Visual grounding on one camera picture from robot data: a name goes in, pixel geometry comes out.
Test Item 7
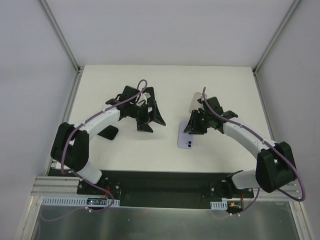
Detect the clear phone case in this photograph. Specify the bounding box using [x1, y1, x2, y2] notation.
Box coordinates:
[189, 92, 203, 113]

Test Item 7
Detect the purple phone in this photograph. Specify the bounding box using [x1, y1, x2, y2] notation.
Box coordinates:
[177, 120, 195, 150]

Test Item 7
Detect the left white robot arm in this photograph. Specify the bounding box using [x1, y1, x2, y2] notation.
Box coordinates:
[50, 86, 166, 195]

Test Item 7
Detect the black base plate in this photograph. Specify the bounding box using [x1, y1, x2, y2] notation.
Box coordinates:
[76, 170, 254, 209]

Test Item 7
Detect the right white cable duct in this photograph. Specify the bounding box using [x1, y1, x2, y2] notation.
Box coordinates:
[210, 200, 228, 211]

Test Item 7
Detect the white cable duct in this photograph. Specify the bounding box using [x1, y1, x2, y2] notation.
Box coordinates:
[210, 200, 228, 211]
[42, 196, 120, 208]

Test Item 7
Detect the aluminium rail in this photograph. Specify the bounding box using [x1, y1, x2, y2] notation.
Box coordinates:
[31, 174, 83, 196]

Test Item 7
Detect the left white cable duct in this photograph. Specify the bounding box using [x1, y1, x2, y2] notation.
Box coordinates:
[42, 196, 120, 208]

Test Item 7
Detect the left aluminium frame post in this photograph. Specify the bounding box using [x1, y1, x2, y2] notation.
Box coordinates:
[38, 0, 81, 73]

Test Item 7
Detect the aluminium frame post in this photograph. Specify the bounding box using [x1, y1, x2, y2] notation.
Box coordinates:
[252, 0, 303, 76]
[38, 0, 81, 73]

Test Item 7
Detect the right aluminium frame post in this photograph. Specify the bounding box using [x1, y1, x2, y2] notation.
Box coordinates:
[252, 0, 303, 76]

